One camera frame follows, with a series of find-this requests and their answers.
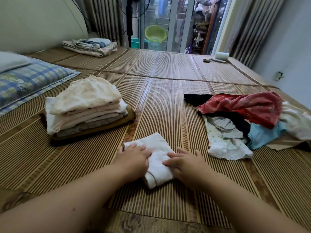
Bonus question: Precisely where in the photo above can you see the yellow green basin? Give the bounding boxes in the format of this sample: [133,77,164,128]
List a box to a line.
[145,25,167,44]

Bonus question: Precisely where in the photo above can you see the person's right forearm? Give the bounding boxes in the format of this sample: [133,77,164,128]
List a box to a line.
[194,174,307,233]

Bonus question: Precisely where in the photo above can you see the cluttered balcony shelf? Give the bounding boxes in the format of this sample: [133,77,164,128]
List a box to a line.
[191,0,214,54]

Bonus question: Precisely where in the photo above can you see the pale grey garment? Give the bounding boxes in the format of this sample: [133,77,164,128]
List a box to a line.
[123,132,177,189]

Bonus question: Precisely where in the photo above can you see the person's left hand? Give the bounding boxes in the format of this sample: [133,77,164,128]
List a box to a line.
[113,143,153,183]

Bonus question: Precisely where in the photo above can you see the beige patterned curtain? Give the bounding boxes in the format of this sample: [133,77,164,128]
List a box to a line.
[78,0,126,47]
[231,0,287,68]

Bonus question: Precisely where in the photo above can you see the black cable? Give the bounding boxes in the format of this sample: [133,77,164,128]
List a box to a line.
[70,0,95,32]

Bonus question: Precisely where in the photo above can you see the folded striped blanket stack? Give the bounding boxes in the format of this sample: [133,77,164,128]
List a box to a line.
[62,38,119,58]

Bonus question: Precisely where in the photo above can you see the red patterned garment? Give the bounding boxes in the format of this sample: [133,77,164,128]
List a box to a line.
[197,92,283,129]

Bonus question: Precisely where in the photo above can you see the sliding glass balcony door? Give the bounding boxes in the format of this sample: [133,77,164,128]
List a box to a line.
[136,0,233,55]

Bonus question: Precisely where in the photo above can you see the black red garment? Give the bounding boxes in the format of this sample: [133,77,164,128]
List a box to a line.
[184,93,252,136]

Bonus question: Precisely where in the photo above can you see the small floral white garment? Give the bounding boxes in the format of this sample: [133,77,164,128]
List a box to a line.
[279,101,311,141]

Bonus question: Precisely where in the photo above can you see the black standing fan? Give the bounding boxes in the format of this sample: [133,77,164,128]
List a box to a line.
[117,0,151,48]

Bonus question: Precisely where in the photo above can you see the person's right hand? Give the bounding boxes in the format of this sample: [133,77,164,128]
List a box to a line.
[162,148,214,190]

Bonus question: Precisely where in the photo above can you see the bamboo bed mat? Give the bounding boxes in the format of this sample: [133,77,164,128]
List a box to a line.
[0,46,311,233]

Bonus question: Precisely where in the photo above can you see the cream padded headboard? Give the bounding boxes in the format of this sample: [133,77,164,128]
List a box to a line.
[0,0,89,55]

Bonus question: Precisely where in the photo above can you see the tan beige garment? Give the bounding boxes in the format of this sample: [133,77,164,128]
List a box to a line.
[265,133,311,153]

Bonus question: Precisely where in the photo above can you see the light blue garment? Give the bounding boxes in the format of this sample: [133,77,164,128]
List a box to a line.
[247,121,287,151]

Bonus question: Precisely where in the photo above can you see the person's left forearm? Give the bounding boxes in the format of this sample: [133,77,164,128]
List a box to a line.
[0,165,129,233]

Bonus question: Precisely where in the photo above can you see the blue plaid pillow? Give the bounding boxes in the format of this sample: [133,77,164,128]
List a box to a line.
[0,58,82,117]

